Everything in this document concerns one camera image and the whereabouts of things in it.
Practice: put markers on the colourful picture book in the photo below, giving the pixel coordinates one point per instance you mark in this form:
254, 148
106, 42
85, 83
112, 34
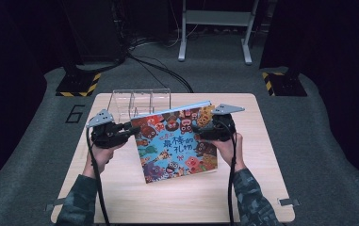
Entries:
174, 144

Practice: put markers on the person's right hand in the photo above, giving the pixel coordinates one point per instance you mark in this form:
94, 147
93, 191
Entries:
225, 152

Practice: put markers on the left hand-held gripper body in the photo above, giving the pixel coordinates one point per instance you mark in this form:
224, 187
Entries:
106, 135

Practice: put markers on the black yellow striped stand base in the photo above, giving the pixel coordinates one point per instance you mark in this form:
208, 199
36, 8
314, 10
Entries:
76, 84
285, 84

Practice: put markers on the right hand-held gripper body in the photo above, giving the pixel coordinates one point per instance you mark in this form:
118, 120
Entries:
222, 128

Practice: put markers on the white metal stand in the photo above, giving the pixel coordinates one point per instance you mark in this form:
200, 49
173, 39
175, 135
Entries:
218, 17

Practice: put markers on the grey tape strip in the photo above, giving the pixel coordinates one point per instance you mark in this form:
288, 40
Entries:
288, 201
54, 204

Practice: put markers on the clear acrylic book rack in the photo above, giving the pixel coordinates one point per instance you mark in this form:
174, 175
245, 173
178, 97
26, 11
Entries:
136, 102

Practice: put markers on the person's left hand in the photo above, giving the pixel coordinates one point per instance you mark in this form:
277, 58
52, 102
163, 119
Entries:
103, 157

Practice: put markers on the dark cabinet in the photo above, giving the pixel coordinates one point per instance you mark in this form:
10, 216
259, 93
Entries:
95, 28

